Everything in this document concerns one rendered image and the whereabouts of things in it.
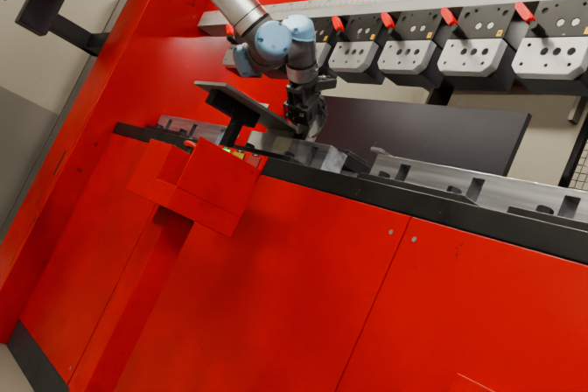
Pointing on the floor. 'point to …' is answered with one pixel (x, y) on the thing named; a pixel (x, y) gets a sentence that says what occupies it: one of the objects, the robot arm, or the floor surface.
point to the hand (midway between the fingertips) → (314, 131)
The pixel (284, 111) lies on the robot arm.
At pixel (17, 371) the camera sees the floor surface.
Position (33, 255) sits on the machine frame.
